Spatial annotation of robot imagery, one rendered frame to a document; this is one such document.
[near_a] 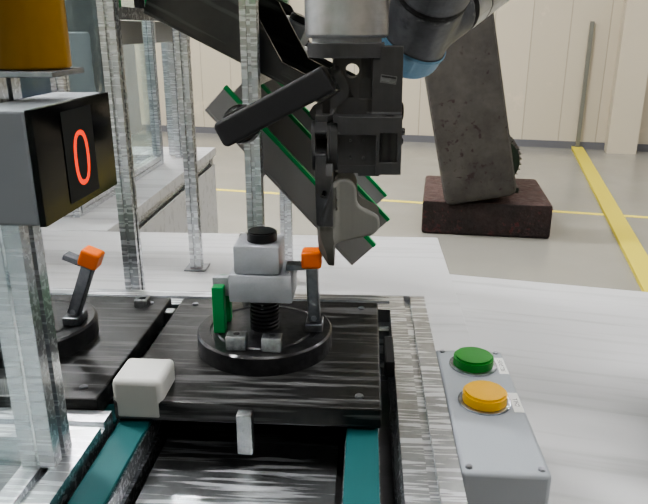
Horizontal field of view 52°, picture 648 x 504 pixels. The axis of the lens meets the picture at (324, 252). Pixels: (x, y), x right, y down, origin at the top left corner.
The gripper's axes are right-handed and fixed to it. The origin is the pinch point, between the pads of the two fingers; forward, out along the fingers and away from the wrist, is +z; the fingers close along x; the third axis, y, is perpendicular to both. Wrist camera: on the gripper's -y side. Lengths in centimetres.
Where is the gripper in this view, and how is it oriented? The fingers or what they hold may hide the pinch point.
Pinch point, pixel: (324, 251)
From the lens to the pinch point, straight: 66.2
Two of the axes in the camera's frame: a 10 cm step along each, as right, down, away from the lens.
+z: 0.0, 9.5, 3.2
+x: 0.6, -3.2, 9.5
